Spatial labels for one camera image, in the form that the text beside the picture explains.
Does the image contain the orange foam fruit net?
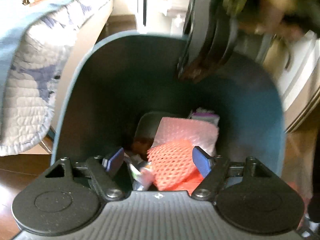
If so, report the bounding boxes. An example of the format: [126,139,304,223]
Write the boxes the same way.
[147,140,203,194]

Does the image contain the teal plastic trash bin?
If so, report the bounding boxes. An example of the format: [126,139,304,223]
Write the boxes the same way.
[51,31,285,175]

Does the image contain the pink bubble wrap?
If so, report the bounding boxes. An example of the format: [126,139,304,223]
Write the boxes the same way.
[152,117,219,156]

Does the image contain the purple white tissue pack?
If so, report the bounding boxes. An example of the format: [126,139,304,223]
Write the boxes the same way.
[188,108,220,126]

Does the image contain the white bedside cabinet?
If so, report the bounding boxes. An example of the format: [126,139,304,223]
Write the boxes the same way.
[136,0,189,36]

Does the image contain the white blue quilted blanket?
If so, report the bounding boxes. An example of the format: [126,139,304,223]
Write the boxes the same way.
[1,0,110,156]

